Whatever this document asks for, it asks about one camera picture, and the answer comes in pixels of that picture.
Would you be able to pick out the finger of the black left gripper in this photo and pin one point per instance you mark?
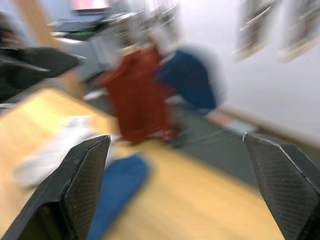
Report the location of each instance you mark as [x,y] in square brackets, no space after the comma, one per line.
[50,58]
[17,77]

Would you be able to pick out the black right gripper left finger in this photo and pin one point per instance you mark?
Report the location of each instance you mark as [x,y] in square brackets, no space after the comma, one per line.
[62,195]

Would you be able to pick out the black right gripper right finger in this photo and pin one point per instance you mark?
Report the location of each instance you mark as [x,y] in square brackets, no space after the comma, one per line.
[287,185]

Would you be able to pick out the white hanging clip hanger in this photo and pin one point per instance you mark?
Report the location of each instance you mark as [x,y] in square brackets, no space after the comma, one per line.
[160,22]

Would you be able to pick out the white sock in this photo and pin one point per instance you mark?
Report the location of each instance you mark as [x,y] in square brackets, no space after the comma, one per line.
[62,147]

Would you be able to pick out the bright blue sock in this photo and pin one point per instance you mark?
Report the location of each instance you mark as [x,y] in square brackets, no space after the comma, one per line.
[120,185]

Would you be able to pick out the computer monitor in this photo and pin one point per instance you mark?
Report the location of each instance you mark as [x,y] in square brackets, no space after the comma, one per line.
[90,4]

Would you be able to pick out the red sock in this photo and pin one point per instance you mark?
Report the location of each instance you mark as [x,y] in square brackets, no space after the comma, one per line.
[137,100]

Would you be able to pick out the dark blue sock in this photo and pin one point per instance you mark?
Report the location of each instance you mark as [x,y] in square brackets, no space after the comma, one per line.
[190,80]

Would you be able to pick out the wooden post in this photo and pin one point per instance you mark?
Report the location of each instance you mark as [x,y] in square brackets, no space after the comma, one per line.
[35,22]

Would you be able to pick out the wooden wall rail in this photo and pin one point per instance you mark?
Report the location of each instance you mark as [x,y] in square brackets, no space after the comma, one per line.
[272,125]

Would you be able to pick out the wall-hung metal rack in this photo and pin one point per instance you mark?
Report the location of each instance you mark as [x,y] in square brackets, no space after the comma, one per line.
[255,27]
[300,27]

